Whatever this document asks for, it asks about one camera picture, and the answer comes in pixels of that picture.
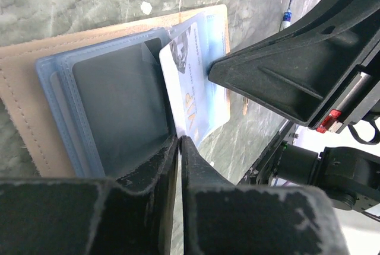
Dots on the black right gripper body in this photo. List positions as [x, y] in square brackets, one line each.
[347, 65]

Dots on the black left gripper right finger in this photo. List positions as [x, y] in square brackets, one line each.
[223, 218]

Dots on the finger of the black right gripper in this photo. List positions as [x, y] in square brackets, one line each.
[321, 13]
[294, 78]

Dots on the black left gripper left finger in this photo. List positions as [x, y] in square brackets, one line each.
[130, 215]

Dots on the silver VIP card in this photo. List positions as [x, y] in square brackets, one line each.
[199, 107]

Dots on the beige leather card holder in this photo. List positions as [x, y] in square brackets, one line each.
[25, 100]

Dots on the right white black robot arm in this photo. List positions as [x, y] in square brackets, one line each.
[349, 176]

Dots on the white blue pen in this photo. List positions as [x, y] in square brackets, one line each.
[287, 16]

